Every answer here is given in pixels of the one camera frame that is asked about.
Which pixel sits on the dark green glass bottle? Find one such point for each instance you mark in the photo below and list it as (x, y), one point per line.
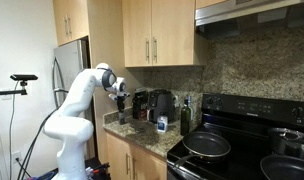
(185, 118)

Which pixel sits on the silver cabinet handle right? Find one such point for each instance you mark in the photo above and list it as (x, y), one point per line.
(134, 172)

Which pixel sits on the large black skillet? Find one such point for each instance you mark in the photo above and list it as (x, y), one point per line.
(279, 167)

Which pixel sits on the wooden cabinet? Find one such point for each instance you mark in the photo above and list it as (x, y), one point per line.
(161, 33)
(131, 162)
(71, 20)

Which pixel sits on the silver cabinet handle left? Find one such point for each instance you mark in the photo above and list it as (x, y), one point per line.
(127, 164)

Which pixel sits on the stainless steel refrigerator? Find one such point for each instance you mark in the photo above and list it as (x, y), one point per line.
(69, 60)

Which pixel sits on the black pepper container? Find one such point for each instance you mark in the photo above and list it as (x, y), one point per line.
(121, 117)

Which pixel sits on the white salt container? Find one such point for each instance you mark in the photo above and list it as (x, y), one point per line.
(162, 123)

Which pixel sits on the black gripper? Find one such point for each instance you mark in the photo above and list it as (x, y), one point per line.
(120, 98)

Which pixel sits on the silver cabinet handle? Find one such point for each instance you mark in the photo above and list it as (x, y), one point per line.
(127, 164)
(134, 172)

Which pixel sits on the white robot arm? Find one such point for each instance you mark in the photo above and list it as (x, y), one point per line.
(65, 124)

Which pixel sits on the white wall outlet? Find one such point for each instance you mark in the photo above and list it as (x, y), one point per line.
(16, 157)

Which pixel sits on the black frying pan with handle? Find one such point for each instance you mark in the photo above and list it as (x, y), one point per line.
(204, 145)

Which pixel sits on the black pot with lid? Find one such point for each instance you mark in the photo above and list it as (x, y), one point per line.
(288, 142)

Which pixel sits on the lower wooden cabinet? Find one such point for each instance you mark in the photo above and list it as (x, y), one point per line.
(131, 162)

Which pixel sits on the upper left wooden cabinet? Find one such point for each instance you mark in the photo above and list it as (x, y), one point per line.
(71, 20)

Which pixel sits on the black air fryer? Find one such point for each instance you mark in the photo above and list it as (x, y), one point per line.
(160, 102)

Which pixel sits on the black coffee maker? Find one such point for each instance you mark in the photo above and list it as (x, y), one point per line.
(139, 104)

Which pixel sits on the black camera on stand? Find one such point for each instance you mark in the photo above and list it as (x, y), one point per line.
(22, 79)

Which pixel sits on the black electric stove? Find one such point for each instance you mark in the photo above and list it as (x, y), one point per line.
(244, 122)

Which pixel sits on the stainless range hood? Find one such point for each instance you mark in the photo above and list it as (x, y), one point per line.
(235, 17)

